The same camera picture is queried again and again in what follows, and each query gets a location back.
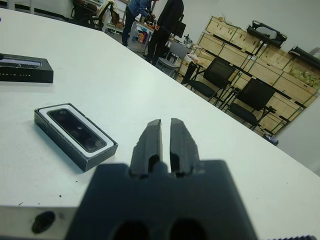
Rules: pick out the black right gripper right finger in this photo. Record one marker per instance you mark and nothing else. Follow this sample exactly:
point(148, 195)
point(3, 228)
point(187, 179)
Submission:
point(182, 147)

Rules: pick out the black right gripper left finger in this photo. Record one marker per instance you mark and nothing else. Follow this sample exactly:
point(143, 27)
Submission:
point(150, 147)

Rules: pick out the black phone-like camera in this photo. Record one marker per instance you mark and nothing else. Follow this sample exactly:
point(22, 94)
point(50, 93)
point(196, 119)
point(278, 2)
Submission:
point(77, 130)

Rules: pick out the black printed box lid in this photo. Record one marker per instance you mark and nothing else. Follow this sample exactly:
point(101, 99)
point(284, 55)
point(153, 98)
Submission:
point(25, 75)

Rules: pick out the black box base white insert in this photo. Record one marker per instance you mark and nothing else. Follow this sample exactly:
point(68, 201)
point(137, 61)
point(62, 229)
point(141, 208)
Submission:
point(57, 137)

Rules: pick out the black mesh chair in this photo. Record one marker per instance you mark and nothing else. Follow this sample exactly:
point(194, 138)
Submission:
point(257, 92)
point(220, 70)

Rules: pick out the grey plastic chair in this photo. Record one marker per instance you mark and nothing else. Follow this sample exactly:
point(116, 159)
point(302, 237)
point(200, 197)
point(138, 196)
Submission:
point(178, 50)

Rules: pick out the wooden shipping crate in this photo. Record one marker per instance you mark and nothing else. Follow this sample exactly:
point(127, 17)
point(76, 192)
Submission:
point(220, 26)
point(292, 85)
point(272, 53)
point(233, 53)
point(280, 107)
point(210, 42)
point(241, 37)

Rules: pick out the orange bag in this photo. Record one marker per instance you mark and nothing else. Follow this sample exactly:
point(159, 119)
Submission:
point(142, 37)

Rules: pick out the black computer monitor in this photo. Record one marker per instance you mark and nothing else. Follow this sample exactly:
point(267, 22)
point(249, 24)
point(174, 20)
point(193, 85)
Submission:
point(180, 27)

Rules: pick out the person in black clothes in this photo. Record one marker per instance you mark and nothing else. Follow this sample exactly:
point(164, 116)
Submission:
point(170, 15)

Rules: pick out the black carrying case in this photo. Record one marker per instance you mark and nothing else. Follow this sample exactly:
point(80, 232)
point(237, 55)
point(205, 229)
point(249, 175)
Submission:
point(267, 37)
point(305, 52)

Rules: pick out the person in blue jacket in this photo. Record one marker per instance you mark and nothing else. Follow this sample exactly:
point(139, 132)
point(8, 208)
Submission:
point(136, 7)

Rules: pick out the beige coat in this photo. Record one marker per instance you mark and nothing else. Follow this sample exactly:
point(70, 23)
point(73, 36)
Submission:
point(105, 7)

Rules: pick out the black office swivel chair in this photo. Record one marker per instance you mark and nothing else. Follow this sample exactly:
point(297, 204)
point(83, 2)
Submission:
point(82, 12)

